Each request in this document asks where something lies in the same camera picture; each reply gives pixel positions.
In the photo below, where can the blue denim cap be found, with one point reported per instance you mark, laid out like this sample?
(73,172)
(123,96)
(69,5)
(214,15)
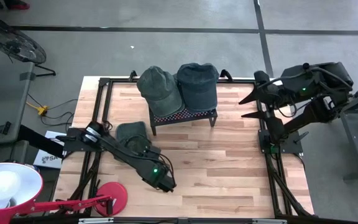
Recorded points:
(197,84)

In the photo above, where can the black frame clamp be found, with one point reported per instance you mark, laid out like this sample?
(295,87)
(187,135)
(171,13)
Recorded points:
(133,75)
(226,74)

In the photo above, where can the dark faded denim cap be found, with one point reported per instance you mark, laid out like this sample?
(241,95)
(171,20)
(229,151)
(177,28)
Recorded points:
(130,132)

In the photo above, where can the yellow power plug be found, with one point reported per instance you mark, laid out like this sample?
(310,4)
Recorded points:
(43,109)

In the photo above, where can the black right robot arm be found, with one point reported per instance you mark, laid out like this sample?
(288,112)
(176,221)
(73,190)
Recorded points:
(322,77)

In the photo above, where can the black perforated metal rack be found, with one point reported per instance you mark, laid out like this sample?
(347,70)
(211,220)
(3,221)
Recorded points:
(182,115)

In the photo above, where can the black aluminium table frame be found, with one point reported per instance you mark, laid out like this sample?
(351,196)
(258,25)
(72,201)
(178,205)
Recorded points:
(103,81)

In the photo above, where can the grey side table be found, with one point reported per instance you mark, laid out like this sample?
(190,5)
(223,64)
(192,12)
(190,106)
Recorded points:
(2,99)

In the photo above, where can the small black bracket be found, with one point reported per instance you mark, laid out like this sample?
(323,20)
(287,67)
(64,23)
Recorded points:
(2,128)

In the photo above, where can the red object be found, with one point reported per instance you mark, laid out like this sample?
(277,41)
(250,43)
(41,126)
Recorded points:
(19,5)

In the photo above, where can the red desk lamp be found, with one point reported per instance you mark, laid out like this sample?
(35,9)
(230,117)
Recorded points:
(110,199)

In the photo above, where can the white printed box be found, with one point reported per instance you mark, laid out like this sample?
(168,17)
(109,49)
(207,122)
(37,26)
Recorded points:
(47,157)

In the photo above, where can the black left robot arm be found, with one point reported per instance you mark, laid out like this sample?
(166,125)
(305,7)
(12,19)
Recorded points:
(120,149)

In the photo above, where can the black floor fan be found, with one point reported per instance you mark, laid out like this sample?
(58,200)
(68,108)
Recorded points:
(14,46)

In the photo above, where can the black stand beam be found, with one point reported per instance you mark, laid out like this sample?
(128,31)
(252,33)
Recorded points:
(39,141)

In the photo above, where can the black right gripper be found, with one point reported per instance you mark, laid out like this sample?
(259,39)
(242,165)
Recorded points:
(267,90)

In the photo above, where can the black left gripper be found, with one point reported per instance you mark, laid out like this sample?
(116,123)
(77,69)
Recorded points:
(166,184)

